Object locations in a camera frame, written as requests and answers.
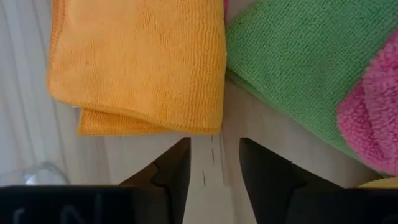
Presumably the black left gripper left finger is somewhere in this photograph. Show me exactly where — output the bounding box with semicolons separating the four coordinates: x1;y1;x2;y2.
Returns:
0;136;191;224

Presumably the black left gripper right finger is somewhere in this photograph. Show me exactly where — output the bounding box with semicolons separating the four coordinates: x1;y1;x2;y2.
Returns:
239;137;398;224

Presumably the orange microfiber towel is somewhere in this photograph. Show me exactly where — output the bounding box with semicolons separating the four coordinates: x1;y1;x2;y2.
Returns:
46;0;228;137

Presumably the yellow microfiber towel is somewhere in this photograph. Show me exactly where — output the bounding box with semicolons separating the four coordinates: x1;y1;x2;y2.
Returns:
357;176;398;189

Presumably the green microfiber towel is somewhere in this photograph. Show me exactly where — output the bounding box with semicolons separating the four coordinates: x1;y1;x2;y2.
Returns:
225;0;398;160

